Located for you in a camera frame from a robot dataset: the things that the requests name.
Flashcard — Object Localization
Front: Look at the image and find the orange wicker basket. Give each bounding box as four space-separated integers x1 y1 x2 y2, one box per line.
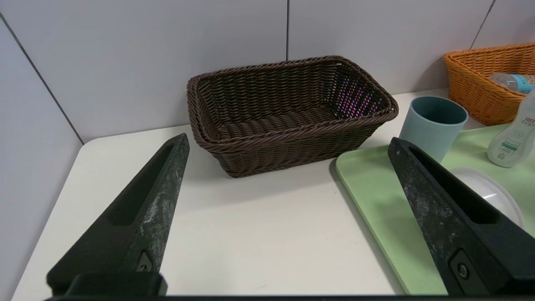
443 43 535 126

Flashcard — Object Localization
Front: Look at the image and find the light green plastic tray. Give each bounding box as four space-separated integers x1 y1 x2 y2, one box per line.
336 123 535 295

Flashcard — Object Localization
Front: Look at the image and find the clear slim spray bottle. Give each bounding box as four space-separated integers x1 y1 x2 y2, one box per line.
487 88 535 168

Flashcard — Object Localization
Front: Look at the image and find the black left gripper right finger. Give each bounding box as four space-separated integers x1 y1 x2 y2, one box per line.
388 137 535 296

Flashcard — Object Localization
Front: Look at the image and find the dark brown wicker basket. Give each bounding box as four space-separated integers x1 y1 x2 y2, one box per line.
187 56 399 178

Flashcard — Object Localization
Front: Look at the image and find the teal plastic cup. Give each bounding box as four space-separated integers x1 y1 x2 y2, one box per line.
399 96 469 163

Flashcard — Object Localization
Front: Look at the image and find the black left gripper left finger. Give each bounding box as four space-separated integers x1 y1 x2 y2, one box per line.
46 133 190 294

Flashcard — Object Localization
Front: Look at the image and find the white round plastic container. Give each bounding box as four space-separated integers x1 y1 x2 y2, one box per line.
449 167 525 228

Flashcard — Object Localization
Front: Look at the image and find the clear water bottle blue cap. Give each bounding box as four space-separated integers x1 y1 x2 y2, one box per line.
489 72 535 94

